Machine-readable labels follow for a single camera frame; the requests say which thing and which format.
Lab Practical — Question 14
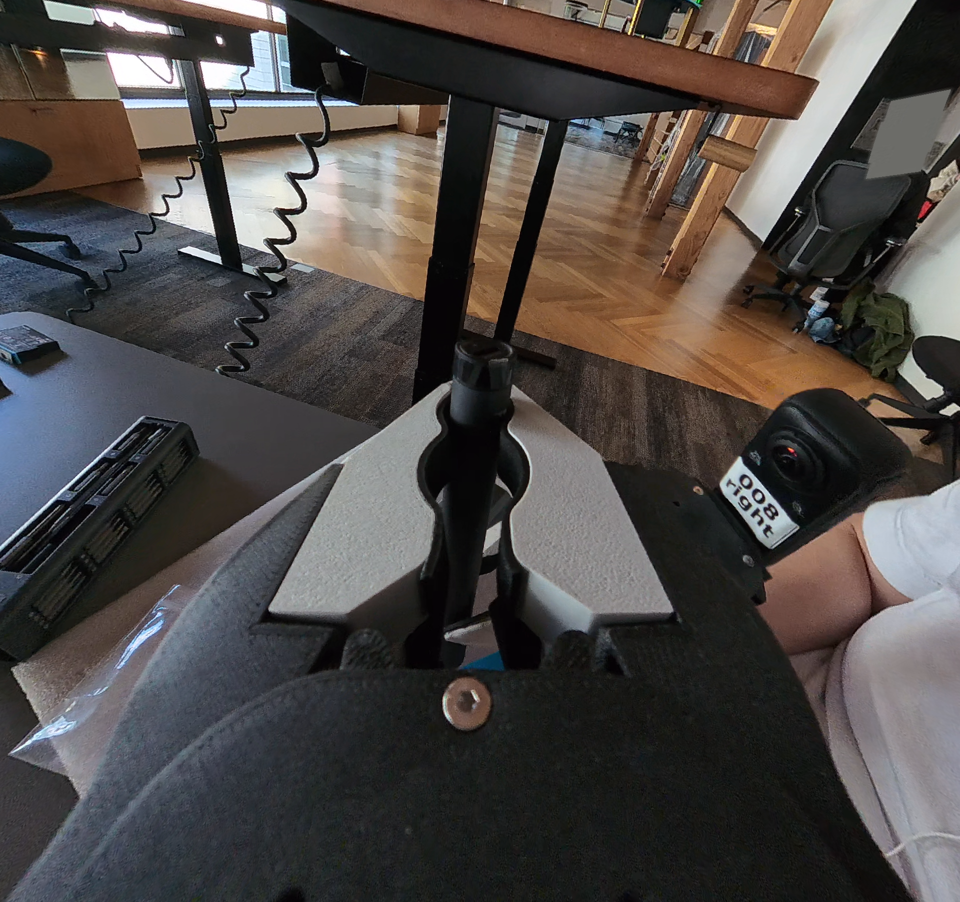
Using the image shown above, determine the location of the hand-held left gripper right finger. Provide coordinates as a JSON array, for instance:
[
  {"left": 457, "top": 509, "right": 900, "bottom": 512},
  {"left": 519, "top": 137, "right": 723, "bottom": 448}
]
[{"left": 487, "top": 384, "right": 675, "bottom": 641}]

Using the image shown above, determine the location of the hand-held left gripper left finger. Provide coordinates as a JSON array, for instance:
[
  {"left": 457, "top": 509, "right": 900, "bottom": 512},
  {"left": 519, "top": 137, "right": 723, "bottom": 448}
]
[{"left": 267, "top": 383, "right": 451, "bottom": 629}]

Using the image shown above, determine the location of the black electric screwdriver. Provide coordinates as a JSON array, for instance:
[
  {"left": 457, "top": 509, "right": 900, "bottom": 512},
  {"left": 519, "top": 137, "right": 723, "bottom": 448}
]
[{"left": 435, "top": 341, "right": 517, "bottom": 669}]

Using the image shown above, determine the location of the person's right forearm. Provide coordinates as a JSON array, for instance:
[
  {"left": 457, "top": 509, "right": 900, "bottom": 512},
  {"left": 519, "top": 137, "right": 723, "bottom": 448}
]
[{"left": 757, "top": 519, "right": 912, "bottom": 656}]

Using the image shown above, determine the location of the dark grey desk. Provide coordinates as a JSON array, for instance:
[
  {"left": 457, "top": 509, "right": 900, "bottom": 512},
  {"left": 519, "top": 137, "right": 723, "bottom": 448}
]
[{"left": 0, "top": 309, "right": 380, "bottom": 902}]

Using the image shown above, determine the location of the small blue bag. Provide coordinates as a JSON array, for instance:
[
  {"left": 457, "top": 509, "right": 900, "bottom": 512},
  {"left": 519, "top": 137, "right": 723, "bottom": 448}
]
[{"left": 804, "top": 298, "right": 843, "bottom": 346}]

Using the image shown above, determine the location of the green cloth bag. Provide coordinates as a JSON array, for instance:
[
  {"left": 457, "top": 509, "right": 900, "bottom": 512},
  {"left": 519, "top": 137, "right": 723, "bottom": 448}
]
[{"left": 838, "top": 283, "right": 916, "bottom": 382}]

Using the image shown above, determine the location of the black screwdriver bit case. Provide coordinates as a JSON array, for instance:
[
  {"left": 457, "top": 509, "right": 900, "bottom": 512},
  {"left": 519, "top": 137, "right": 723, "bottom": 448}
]
[{"left": 0, "top": 416, "right": 200, "bottom": 662}]

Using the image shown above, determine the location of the black office chair with armrest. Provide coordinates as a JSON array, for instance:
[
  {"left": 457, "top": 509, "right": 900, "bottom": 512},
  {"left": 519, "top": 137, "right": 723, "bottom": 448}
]
[{"left": 858, "top": 335, "right": 960, "bottom": 479}]

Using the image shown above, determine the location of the small black flat box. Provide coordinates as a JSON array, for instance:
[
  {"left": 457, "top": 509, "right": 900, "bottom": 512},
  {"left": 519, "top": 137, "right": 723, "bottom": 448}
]
[{"left": 0, "top": 324, "right": 63, "bottom": 363}]

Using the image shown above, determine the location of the clear plastic bag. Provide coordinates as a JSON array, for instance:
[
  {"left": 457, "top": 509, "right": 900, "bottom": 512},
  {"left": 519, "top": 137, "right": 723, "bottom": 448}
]
[{"left": 9, "top": 583, "right": 189, "bottom": 772}]

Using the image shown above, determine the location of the wooden peg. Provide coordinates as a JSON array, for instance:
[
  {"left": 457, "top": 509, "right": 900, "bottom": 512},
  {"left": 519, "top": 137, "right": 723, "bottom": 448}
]
[{"left": 699, "top": 135, "right": 755, "bottom": 172}]

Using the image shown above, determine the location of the low wooden cabinet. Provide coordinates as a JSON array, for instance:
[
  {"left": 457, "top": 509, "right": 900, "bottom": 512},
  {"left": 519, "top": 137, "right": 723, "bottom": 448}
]
[{"left": 0, "top": 95, "right": 144, "bottom": 198}]

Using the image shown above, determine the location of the black swivel chair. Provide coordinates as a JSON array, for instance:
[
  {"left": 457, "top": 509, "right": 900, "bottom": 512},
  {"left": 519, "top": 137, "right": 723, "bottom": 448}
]
[{"left": 0, "top": 137, "right": 106, "bottom": 292}]

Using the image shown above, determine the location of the thick wooden post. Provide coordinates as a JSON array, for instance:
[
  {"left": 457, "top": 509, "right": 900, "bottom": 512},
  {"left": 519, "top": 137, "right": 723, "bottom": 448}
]
[
  {"left": 661, "top": 0, "right": 879, "bottom": 281},
  {"left": 645, "top": 0, "right": 781, "bottom": 221}
]

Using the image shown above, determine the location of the black coiled cable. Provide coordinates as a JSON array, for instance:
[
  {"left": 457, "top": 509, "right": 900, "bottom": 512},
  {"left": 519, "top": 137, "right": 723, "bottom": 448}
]
[
  {"left": 217, "top": 80, "right": 335, "bottom": 377},
  {"left": 66, "top": 65, "right": 252, "bottom": 318}
]

